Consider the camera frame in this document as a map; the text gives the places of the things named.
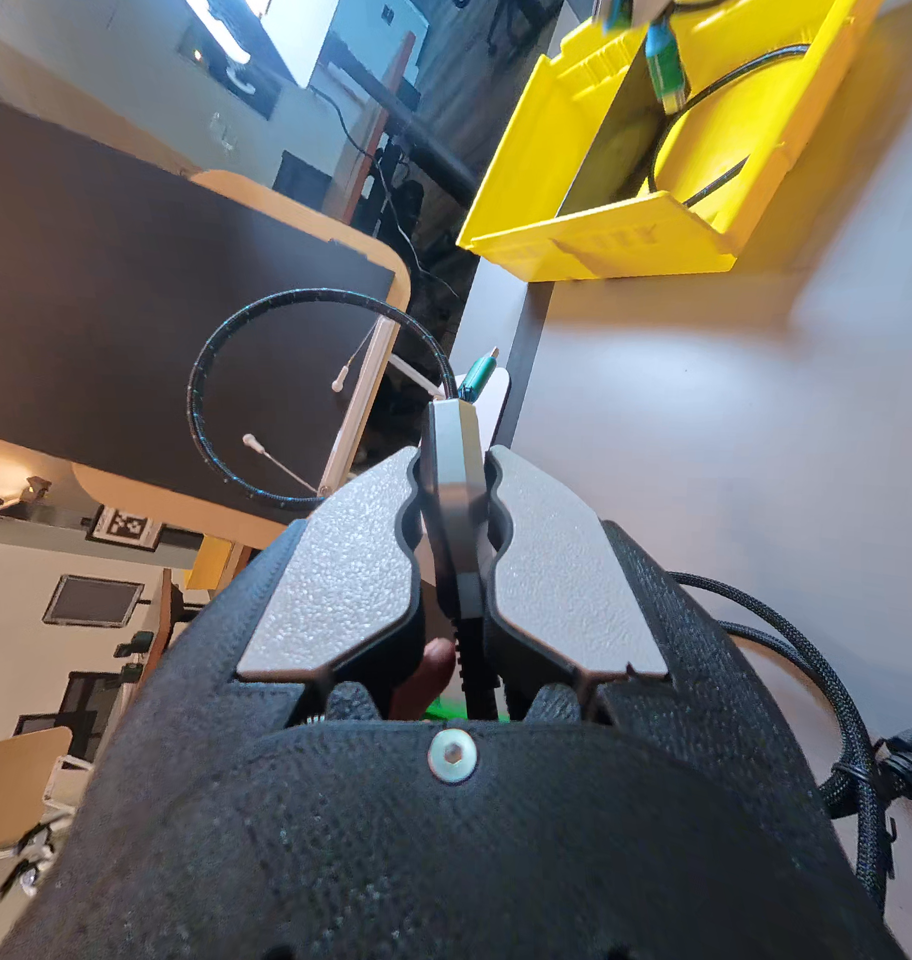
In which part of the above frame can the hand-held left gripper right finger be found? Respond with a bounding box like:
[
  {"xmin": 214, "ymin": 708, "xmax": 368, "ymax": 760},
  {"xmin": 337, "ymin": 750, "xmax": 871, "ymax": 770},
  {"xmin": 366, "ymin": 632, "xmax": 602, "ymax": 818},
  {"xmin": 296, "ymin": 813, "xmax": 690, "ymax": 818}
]
[{"xmin": 483, "ymin": 446, "xmax": 671, "ymax": 691}]

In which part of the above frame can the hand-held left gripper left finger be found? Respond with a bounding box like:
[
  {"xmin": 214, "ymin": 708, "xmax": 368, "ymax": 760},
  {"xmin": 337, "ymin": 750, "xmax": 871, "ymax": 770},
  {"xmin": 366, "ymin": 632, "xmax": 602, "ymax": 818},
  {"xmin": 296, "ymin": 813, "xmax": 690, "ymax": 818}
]
[{"xmin": 237, "ymin": 446, "xmax": 427, "ymax": 691}]

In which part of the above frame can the black HDMI switch box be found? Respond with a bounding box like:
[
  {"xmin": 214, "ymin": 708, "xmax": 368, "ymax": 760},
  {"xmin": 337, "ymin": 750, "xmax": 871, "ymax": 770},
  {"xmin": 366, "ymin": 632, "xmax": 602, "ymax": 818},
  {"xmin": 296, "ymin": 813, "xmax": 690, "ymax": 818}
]
[{"xmin": 420, "ymin": 398, "xmax": 494, "ymax": 624}]

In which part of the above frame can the black HDMI cable green plug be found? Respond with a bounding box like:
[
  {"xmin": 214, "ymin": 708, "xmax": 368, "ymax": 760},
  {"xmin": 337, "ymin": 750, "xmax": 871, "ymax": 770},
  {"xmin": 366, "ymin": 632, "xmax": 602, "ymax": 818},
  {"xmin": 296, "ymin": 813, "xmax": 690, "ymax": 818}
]
[
  {"xmin": 599, "ymin": 0, "xmax": 817, "ymax": 211},
  {"xmin": 186, "ymin": 290, "xmax": 505, "ymax": 511}
]

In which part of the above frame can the yellow plastic bin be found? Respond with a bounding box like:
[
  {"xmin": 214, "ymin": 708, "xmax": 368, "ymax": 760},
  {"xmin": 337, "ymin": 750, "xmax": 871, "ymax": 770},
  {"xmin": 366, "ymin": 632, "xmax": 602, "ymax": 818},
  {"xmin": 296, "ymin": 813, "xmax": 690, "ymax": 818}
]
[{"xmin": 456, "ymin": 0, "xmax": 884, "ymax": 283}]

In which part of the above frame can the black braided cable silver plug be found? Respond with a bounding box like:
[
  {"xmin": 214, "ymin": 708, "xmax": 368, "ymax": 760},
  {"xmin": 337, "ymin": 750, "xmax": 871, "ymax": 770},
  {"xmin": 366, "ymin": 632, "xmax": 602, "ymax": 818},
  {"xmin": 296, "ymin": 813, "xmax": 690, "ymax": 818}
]
[{"xmin": 666, "ymin": 570, "xmax": 912, "ymax": 909}]

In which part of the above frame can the white tipped pin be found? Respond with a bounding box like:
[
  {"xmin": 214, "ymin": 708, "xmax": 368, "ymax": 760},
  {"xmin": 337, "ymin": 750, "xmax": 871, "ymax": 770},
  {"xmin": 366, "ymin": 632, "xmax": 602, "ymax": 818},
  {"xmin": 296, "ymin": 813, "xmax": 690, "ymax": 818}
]
[
  {"xmin": 330, "ymin": 323, "xmax": 382, "ymax": 394},
  {"xmin": 243, "ymin": 435, "xmax": 319, "ymax": 493}
]

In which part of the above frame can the white square marker tag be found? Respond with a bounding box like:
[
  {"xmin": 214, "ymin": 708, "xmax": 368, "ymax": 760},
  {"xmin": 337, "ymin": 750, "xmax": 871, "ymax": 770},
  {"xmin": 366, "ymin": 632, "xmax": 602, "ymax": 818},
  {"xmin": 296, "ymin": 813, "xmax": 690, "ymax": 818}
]
[{"xmin": 89, "ymin": 507, "xmax": 164, "ymax": 552}]

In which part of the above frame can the black panel with wooden rim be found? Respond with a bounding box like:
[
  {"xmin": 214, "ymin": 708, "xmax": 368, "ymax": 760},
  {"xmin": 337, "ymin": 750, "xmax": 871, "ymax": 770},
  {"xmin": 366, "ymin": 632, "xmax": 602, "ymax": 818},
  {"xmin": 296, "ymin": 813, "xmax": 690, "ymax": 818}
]
[{"xmin": 0, "ymin": 38, "xmax": 412, "ymax": 549}]

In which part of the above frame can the bright softbox light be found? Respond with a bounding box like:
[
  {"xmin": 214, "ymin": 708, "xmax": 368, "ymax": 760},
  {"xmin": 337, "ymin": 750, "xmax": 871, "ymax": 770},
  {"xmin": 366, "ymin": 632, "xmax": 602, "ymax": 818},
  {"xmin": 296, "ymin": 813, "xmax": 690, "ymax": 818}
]
[{"xmin": 186, "ymin": 0, "xmax": 341, "ymax": 88}]

